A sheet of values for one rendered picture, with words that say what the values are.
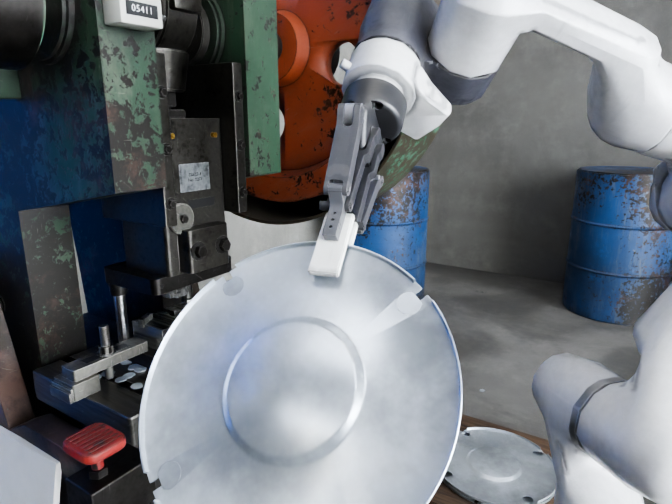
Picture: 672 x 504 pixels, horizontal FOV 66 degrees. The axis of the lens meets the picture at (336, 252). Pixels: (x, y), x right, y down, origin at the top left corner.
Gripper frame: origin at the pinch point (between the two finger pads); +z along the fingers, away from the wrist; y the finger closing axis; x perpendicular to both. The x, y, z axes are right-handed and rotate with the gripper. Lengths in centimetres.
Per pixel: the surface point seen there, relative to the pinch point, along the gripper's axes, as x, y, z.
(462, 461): 8, -96, 2
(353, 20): -21, -25, -71
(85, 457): -31.7, -16.7, 23.6
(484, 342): 3, -233, -82
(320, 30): -29, -27, -71
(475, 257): -17, -328, -189
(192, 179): -40, -23, -25
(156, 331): -47, -39, 0
